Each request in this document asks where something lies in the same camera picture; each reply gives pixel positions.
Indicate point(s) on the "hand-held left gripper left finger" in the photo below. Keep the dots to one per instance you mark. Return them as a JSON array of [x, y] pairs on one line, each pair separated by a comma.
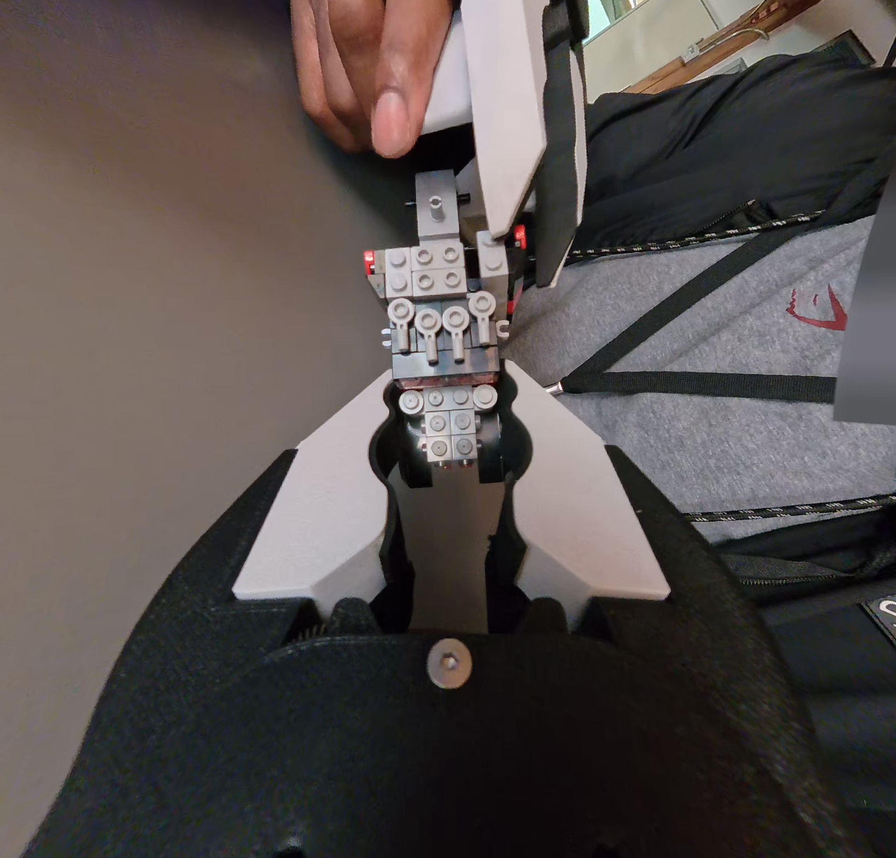
[[315, 522]]

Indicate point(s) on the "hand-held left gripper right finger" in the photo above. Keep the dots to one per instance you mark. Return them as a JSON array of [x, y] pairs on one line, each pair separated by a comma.
[[588, 522]]

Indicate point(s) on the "black cloth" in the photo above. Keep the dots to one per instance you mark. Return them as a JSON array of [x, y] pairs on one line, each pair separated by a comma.
[[700, 144]]

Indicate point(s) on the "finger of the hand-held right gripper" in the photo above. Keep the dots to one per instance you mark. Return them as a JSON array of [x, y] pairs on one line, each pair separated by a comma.
[[579, 137], [504, 102]]

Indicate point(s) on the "grey desk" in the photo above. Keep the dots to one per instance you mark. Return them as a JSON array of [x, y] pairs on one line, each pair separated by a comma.
[[175, 312]]

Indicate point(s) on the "black bag with white label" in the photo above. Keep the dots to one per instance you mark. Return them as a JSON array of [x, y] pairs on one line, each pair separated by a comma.
[[826, 662]]

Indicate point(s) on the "toy brick vehicle model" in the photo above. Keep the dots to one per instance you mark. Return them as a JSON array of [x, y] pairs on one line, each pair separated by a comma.
[[434, 270]]

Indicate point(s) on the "person's grey sweatshirt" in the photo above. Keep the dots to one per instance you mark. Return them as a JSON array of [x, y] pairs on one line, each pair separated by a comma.
[[700, 438]]

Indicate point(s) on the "person's right hand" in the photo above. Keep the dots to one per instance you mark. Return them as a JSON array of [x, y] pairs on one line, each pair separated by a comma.
[[350, 53]]

